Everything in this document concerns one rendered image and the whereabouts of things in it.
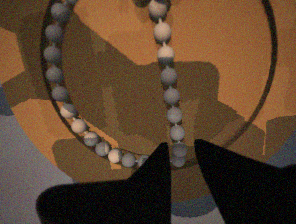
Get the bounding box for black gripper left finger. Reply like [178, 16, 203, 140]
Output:
[36, 142, 171, 224]

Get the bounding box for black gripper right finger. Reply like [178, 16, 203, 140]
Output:
[195, 139, 296, 224]

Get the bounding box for round orange bead board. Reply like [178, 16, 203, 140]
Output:
[0, 0, 296, 203]

